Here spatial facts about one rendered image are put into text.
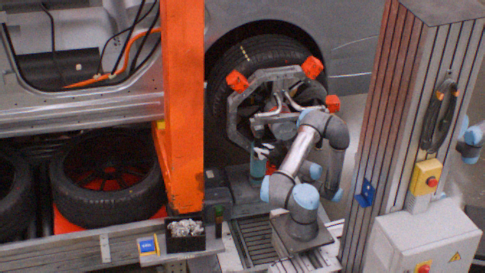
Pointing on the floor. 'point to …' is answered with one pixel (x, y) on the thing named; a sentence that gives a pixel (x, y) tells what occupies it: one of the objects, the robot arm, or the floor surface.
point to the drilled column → (176, 266)
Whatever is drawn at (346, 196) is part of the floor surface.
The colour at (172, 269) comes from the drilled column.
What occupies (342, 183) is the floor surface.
